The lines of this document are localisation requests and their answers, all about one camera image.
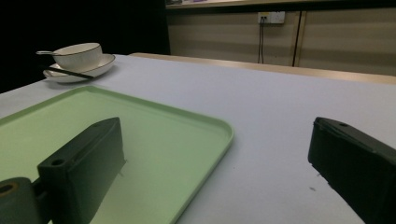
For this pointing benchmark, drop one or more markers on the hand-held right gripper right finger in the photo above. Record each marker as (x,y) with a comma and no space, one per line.
(355,155)

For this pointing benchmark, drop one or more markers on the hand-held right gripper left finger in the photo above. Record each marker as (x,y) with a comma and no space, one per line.
(84,161)

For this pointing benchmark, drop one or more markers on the light green plastic tray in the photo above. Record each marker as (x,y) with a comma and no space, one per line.
(162,137)

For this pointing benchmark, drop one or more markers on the black chopsticks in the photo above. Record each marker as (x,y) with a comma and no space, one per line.
(70,73)

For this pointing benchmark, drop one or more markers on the white plate with dark rim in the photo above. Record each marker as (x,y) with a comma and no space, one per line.
(102,65)

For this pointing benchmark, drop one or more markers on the white bowl with dark rim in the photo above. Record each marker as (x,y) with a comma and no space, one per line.
(79,56)

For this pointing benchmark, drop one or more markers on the white spoon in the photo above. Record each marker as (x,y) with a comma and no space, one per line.
(46,53)

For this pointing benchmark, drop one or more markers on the white wall socket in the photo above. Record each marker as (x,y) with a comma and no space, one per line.
(271,17)

